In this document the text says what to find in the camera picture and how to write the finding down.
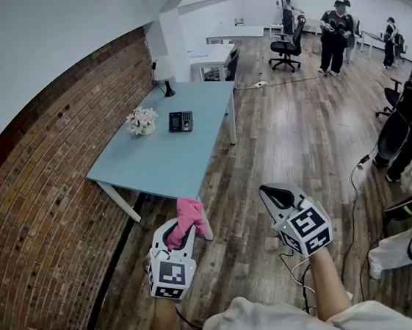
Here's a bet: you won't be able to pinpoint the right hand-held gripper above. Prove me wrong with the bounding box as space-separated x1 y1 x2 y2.
258 176 337 264

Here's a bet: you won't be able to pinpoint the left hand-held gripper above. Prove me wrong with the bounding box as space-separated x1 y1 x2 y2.
140 215 205 304

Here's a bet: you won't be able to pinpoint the pink cloth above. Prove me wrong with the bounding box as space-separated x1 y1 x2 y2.
160 194 209 253

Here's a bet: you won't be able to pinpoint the person's left forearm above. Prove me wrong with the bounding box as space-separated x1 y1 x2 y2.
146 295 184 330

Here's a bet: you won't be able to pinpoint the person's right forearm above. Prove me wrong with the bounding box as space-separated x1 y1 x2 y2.
307 246 354 323

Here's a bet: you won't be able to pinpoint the light blue table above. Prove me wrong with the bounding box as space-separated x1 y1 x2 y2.
76 74 253 254

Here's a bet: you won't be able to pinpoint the black power adapter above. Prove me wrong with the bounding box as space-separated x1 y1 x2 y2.
356 154 373 171

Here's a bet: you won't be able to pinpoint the pink flowers in cream pot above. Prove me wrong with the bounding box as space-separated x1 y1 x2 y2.
123 104 161 138

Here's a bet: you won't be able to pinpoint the black round shell chair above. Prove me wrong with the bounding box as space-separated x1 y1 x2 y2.
372 110 412 162

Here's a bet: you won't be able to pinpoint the person's beige shirt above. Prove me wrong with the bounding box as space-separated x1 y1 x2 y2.
124 276 412 330

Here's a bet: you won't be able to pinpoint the black armrest office chair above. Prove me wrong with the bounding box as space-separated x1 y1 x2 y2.
371 76 408 120

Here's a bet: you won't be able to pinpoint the black mesh office chair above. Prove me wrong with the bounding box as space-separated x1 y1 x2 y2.
264 15 311 76

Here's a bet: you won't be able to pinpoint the white desk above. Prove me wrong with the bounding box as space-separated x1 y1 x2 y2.
187 40 241 86
204 20 267 47

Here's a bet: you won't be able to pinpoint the white table lamp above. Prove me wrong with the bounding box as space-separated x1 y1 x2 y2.
150 55 179 100

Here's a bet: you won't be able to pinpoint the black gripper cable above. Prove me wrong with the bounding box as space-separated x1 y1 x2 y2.
175 303 204 330
277 247 317 318

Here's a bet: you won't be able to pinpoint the black lamp cable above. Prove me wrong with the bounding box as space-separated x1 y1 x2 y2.
151 76 167 98

